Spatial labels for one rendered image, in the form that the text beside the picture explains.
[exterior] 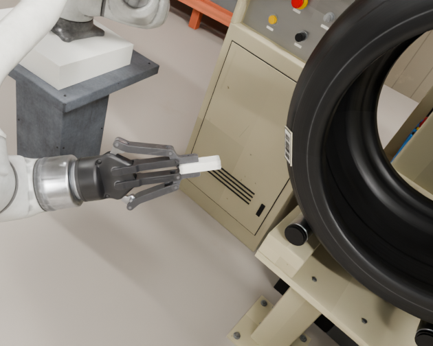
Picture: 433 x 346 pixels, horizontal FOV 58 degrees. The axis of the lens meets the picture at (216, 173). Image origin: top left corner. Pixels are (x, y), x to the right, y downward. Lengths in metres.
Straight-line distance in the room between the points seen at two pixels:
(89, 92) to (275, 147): 0.74
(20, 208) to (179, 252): 1.19
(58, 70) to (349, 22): 0.96
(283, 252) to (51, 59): 0.93
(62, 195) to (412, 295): 0.57
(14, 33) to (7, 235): 1.20
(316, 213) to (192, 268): 1.14
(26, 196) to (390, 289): 0.59
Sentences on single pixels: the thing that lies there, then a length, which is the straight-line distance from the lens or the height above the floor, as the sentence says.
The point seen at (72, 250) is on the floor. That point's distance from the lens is 1.72.
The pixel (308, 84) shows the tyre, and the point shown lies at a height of 1.17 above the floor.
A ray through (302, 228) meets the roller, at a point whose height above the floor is 0.92.
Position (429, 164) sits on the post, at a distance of 1.02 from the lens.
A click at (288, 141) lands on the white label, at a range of 0.67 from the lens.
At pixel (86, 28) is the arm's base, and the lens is 1.52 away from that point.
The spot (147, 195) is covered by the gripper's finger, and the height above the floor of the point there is 0.92.
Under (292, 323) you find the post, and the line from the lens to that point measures 1.49.
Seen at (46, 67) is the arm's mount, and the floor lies 0.70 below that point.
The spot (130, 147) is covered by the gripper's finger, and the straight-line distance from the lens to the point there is 0.64.
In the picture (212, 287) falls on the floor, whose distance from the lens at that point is 1.73.
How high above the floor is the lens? 1.40
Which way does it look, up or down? 39 degrees down
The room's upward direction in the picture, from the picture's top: 24 degrees clockwise
